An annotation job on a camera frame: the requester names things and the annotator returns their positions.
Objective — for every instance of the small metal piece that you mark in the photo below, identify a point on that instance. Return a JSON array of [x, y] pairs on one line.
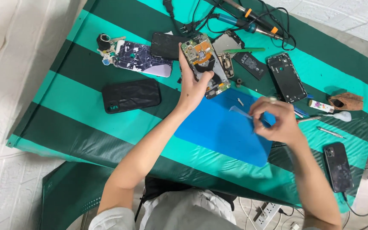
[[240, 102]]

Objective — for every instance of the green plastic spudger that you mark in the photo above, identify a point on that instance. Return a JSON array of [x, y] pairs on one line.
[[244, 50]]

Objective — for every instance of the black phone case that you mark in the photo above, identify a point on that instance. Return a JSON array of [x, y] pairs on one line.
[[131, 95]]

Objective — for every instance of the blue pry tool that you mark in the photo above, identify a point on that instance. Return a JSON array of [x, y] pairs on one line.
[[300, 111]]

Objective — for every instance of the black phone frame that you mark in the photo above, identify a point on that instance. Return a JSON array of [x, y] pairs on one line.
[[287, 78]]

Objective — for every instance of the person's grey shirt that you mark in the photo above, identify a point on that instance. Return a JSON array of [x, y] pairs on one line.
[[187, 210]]

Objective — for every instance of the person's left hand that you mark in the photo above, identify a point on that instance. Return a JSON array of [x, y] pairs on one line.
[[190, 91]]

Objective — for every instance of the blue silicone work mat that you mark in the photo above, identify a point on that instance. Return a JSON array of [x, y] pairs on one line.
[[216, 131]]

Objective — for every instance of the dark green board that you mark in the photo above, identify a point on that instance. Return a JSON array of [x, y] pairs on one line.
[[69, 191]]

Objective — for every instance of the white plastic tool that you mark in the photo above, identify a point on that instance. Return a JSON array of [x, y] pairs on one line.
[[342, 116]]

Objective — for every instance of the black orange soldering iron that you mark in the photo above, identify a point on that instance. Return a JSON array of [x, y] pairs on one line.
[[254, 16]]

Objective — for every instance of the person's right hand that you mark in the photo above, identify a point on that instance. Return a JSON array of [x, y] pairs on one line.
[[281, 123]]

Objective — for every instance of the smartphone with exposed parts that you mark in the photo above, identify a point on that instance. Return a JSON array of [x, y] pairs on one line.
[[203, 59]]

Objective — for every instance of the green striped tablecloth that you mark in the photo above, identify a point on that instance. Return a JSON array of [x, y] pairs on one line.
[[85, 92]]

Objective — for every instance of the white power strip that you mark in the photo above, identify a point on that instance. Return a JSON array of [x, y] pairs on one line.
[[267, 215]]

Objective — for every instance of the small phone circuit board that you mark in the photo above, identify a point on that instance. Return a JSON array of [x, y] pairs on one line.
[[226, 65]]

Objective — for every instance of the black smartphone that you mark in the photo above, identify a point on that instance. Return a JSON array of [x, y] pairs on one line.
[[338, 167]]

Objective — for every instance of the marble pattern phone case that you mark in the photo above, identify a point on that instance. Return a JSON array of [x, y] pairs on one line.
[[142, 59]]

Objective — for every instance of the silver screwdriver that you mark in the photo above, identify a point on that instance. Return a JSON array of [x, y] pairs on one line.
[[330, 132]]

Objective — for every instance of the black phone battery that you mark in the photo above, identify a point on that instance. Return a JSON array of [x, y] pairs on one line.
[[249, 65]]

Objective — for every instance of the person's right fingers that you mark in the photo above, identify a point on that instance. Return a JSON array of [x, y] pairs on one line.
[[262, 110]]

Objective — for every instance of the clear plastic strip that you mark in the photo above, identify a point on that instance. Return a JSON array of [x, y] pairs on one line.
[[240, 111]]

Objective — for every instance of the black power plug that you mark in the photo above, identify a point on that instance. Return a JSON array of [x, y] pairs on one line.
[[188, 28]]

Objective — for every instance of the silver metal phone plate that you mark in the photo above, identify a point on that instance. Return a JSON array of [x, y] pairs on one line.
[[227, 41]]

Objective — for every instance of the small black cylinder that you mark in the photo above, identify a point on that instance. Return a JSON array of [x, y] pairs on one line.
[[238, 82]]

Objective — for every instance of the silver tweezers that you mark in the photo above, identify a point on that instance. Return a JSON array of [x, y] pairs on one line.
[[308, 119]]

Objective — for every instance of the white glue tube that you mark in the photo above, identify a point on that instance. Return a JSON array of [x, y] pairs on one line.
[[320, 106]]

